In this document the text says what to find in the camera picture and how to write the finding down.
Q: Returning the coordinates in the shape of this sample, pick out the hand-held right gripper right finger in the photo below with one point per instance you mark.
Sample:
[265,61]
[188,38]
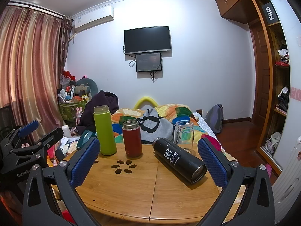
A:
[212,162]

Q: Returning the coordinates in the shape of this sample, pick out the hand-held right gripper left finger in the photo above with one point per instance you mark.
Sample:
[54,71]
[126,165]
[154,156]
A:
[84,162]

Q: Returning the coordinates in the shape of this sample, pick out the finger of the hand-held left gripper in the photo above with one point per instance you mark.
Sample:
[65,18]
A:
[47,139]
[28,128]

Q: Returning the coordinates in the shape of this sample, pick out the black thermos cup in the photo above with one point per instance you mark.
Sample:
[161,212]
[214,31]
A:
[178,160]

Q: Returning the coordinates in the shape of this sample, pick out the green thermos cup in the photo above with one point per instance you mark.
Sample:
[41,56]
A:
[105,131]

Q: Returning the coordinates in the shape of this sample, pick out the clear glass cup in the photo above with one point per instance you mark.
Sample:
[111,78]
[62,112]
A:
[184,134]

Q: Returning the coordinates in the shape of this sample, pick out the red thermos cup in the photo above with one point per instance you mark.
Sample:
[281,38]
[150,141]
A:
[132,141]

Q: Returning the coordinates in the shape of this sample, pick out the black mesh chair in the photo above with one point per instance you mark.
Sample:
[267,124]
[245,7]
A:
[6,120]

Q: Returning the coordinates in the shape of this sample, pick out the teal container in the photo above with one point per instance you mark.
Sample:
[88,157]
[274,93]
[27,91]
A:
[85,137]

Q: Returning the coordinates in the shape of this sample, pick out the green storage basket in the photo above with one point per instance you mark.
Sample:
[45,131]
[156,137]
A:
[70,111]

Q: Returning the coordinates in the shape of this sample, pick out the grey backpack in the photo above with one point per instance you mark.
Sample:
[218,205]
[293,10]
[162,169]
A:
[215,119]

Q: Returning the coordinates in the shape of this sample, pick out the pink slipper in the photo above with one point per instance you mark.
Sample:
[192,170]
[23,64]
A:
[268,169]

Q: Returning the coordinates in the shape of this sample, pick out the pink striped curtain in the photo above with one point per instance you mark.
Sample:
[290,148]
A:
[30,70]

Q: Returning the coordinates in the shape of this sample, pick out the dark purple jacket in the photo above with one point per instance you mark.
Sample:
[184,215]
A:
[94,103]

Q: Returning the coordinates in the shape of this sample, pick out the colourful patchwork quilt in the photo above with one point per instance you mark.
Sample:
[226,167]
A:
[178,113]

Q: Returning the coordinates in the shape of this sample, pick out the grey plush toy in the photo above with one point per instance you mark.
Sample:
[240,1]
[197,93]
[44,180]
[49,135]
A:
[82,83]

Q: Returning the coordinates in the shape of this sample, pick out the grey black sweater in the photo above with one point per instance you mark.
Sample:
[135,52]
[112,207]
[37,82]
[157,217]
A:
[155,126]

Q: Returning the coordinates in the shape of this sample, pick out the yellow foam arch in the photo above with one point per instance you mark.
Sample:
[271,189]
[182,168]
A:
[141,100]

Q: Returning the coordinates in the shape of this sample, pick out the brown patterned curtain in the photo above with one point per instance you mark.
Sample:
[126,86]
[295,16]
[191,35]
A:
[64,42]

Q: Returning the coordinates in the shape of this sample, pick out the brown wooden door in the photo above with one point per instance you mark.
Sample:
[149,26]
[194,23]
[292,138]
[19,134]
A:
[259,75]

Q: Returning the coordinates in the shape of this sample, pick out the wooden wardrobe shelves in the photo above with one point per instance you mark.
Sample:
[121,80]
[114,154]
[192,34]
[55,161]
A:
[278,80]

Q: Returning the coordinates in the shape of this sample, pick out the white sliding wardrobe door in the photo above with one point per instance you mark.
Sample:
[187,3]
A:
[294,75]

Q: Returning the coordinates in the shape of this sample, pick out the white air conditioner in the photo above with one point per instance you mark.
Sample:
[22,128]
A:
[93,18]

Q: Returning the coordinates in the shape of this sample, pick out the black sign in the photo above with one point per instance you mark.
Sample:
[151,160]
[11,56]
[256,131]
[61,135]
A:
[271,13]

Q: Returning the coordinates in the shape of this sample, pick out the wooden overhead cabinet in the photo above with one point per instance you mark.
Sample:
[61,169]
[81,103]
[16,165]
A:
[235,2]

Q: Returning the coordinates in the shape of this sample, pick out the small black wall monitor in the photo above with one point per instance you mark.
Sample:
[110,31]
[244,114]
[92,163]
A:
[148,62]

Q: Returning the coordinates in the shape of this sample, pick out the black wall television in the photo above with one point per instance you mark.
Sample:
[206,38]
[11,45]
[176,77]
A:
[147,39]

